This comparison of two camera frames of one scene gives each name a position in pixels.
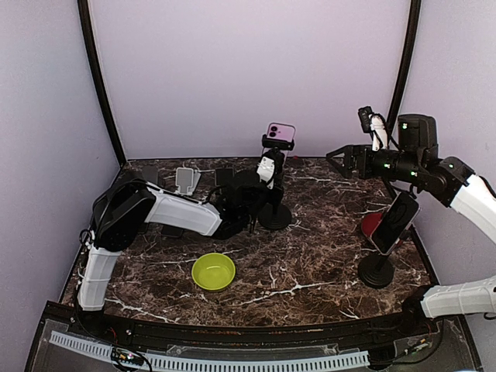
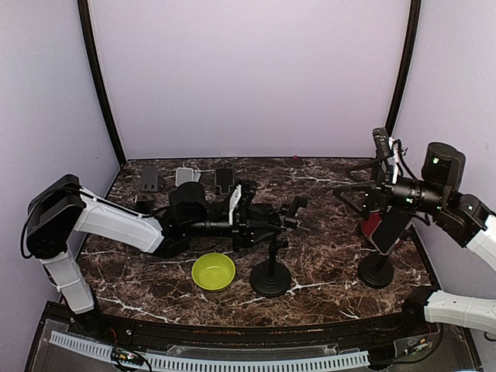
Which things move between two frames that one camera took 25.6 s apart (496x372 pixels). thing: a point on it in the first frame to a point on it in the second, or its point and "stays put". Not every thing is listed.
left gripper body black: (277, 199) to (239, 235)
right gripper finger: (344, 149) to (363, 187)
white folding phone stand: (186, 179) stays put
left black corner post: (87, 31) stays put
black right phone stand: (377, 271) stays put
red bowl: (369, 222) stays put
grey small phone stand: (150, 173) stays put
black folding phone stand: (224, 176) stays put
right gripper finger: (343, 171) to (350, 204)
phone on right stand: (394, 222) stays put
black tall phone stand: (277, 215) to (269, 278)
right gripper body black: (370, 169) to (384, 196)
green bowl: (213, 271) stays put
